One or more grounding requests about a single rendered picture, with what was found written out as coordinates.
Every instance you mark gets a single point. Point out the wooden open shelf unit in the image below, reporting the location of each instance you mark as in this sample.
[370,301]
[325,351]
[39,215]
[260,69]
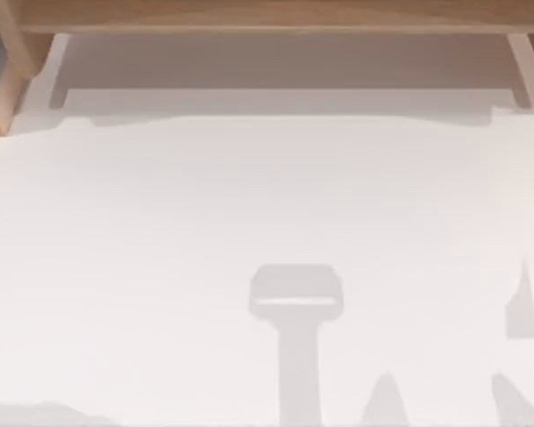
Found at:
[13,66]

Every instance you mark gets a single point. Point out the wooden cupboard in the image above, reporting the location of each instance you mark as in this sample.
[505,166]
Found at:
[267,15]

